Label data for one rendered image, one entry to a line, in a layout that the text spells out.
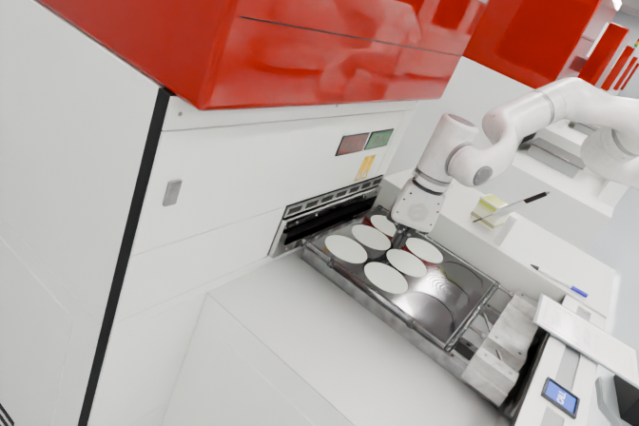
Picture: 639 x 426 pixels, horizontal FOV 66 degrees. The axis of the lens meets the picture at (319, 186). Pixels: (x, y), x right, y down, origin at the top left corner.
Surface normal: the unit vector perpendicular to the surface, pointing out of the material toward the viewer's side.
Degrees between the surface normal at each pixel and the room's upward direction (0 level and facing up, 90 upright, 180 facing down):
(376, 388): 0
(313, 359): 0
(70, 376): 90
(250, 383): 90
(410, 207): 90
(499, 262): 90
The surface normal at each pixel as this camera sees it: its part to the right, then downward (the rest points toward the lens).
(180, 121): 0.76, 0.51
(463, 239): -0.55, 0.16
